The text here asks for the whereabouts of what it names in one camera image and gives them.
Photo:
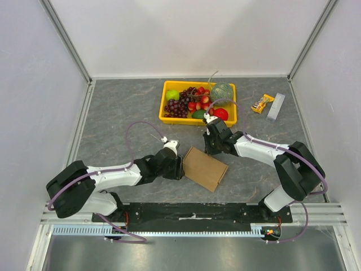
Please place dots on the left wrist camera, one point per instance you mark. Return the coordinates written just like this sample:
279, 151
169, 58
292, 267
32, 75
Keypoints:
171, 144

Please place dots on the left aluminium frame post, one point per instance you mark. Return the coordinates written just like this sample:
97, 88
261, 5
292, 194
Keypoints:
64, 36

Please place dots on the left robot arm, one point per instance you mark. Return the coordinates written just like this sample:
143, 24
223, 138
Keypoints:
81, 189

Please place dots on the red strawberry cluster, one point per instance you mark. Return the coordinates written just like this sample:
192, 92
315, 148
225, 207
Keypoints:
198, 98

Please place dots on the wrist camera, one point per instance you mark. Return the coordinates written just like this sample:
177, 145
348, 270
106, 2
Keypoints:
171, 144
208, 119

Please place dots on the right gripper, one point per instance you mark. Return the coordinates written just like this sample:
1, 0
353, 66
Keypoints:
208, 144

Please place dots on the aluminium frame post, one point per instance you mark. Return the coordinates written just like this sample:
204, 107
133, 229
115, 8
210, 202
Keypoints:
64, 36
316, 30

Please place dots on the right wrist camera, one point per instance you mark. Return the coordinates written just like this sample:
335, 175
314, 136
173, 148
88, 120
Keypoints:
208, 119

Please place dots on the green avocado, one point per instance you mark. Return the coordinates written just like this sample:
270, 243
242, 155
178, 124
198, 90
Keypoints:
198, 114

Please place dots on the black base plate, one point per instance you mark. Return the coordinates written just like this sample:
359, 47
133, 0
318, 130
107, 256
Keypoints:
196, 217

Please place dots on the right aluminium frame post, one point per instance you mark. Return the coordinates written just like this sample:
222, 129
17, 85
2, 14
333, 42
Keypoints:
316, 30

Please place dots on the green apple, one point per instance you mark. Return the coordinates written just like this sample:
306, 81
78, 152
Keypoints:
172, 95

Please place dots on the red tomato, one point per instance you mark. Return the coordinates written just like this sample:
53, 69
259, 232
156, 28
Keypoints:
221, 113

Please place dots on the slotted cable duct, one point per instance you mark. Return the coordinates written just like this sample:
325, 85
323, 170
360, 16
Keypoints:
108, 231

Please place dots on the green netted melon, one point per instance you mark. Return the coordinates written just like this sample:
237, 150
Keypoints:
221, 93

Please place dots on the purple grape bunch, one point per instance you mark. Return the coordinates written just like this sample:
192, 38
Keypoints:
177, 108

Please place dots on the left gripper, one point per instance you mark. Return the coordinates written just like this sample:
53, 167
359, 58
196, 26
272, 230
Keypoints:
178, 171

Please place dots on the yellow candy bar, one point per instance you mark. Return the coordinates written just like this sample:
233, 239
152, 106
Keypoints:
260, 105

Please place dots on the brown cardboard box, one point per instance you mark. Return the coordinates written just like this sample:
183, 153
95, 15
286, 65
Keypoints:
203, 169

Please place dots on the grey slim box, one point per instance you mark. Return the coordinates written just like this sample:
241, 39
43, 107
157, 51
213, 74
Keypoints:
275, 108

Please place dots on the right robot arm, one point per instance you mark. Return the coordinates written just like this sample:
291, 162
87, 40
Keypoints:
298, 171

